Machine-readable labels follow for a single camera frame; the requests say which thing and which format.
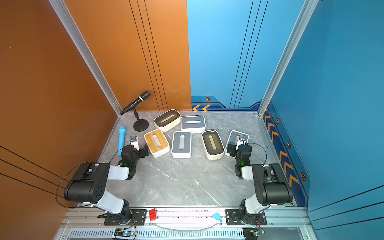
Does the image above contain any white box bamboo lid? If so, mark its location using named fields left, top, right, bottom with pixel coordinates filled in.
left=144, top=129, right=171, bottom=158

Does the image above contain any white box grey lid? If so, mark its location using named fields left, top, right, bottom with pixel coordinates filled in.
left=181, top=116, right=206, bottom=134
left=225, top=130, right=249, bottom=158
left=171, top=131, right=192, bottom=159

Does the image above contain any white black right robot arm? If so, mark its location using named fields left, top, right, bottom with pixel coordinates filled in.
left=227, top=144, right=294, bottom=225

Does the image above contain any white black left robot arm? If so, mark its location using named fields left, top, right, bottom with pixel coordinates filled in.
left=64, top=145, right=149, bottom=227

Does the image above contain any cream box brown lid right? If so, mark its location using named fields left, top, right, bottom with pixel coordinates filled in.
left=201, top=130, right=225, bottom=161

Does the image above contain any cream box brown lid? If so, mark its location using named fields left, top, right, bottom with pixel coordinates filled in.
left=154, top=109, right=181, bottom=133
left=201, top=130, right=225, bottom=161

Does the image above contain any blue toy microphone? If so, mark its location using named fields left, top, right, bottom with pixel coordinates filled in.
left=118, top=127, right=127, bottom=157

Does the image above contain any black microphone on stand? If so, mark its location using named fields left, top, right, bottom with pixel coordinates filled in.
left=120, top=91, right=151, bottom=132

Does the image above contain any cream box brown lid rear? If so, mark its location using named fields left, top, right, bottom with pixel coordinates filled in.
left=154, top=109, right=181, bottom=133

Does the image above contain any left circuit board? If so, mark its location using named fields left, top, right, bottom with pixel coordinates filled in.
left=113, top=228, right=136, bottom=240

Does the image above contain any circuit board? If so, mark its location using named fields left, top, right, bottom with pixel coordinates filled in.
left=243, top=228, right=265, bottom=240
left=113, top=228, right=136, bottom=240

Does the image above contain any right circuit board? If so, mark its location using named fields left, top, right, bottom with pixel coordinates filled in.
left=243, top=228, right=265, bottom=240

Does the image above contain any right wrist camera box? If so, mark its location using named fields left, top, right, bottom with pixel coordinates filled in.
left=236, top=135, right=249, bottom=150

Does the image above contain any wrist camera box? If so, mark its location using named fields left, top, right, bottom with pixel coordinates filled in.
left=130, top=136, right=140, bottom=151
left=236, top=135, right=249, bottom=150

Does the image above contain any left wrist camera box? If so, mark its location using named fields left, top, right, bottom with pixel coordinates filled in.
left=130, top=136, right=140, bottom=151

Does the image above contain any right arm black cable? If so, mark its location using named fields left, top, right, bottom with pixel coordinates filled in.
left=246, top=142, right=268, bottom=166

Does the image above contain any red block on rail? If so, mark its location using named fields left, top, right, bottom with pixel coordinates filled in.
left=149, top=209, right=158, bottom=222

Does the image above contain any blue triangular piece on rail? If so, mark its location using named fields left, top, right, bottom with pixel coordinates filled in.
left=212, top=213, right=223, bottom=223

